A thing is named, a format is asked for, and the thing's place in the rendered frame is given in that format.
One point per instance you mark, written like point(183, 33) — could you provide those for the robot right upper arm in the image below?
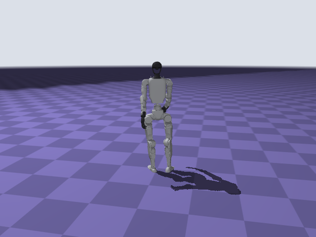
point(169, 88)

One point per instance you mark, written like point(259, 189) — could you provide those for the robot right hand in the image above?
point(164, 109)

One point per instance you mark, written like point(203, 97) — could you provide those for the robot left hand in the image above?
point(142, 120)

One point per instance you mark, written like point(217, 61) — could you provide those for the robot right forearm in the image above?
point(167, 103)

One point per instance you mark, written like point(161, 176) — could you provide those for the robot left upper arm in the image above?
point(144, 89)

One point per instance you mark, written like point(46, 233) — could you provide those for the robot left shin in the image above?
point(152, 154)

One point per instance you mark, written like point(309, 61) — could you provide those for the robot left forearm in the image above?
point(143, 105)

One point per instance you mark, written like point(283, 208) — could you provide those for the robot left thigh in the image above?
point(149, 131)

